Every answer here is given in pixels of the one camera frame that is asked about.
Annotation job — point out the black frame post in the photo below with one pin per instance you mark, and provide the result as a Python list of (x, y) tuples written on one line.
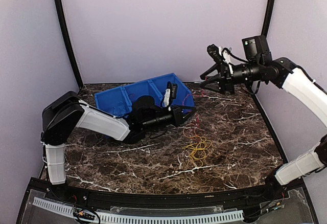
[(267, 17), (67, 43)]

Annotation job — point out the right black frame post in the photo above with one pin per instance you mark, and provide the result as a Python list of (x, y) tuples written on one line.
[(267, 17)]

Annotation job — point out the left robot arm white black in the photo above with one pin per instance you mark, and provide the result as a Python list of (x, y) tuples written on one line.
[(68, 112)]

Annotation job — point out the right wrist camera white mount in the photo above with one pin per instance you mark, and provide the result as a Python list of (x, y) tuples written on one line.
[(221, 59)]

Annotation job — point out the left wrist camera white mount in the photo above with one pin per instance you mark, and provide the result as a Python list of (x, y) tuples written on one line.
[(170, 95)]

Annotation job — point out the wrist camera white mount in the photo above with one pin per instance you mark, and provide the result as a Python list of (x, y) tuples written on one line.
[(170, 95), (221, 59)]

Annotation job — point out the left black frame post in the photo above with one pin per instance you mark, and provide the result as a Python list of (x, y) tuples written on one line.
[(67, 43)]

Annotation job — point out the black curved front rail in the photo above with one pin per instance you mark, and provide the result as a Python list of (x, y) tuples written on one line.
[(247, 198)]

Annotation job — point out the white slotted cable duct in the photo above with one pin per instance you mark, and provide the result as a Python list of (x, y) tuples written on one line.
[(125, 215)]

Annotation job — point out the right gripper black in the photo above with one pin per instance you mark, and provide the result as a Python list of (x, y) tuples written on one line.
[(226, 79)]

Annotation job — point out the blue three-compartment plastic bin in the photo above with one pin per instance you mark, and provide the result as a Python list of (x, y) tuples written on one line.
[(120, 98)]

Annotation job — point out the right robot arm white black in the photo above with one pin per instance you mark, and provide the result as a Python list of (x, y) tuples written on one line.
[(259, 66)]

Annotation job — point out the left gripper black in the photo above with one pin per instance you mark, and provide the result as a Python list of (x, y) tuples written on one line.
[(179, 115)]

